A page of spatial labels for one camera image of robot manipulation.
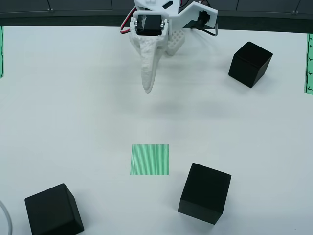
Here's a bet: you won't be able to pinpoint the black cube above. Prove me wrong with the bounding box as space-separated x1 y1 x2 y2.
178 162 232 225
24 183 85 235
228 41 274 89

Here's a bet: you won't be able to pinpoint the grey cabinet fronts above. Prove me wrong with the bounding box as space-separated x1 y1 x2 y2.
0 0 313 15

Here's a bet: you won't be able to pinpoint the green striped square marker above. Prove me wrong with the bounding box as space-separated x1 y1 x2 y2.
129 143 170 176

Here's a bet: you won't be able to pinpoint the green strip with black line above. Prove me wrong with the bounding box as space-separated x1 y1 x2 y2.
0 26 5 78
304 33 313 94

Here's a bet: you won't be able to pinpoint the wrist camera on white bracket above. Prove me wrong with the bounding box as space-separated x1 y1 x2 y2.
170 1 220 37

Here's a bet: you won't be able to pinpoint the white cable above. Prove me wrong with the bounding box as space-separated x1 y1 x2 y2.
0 200 13 235

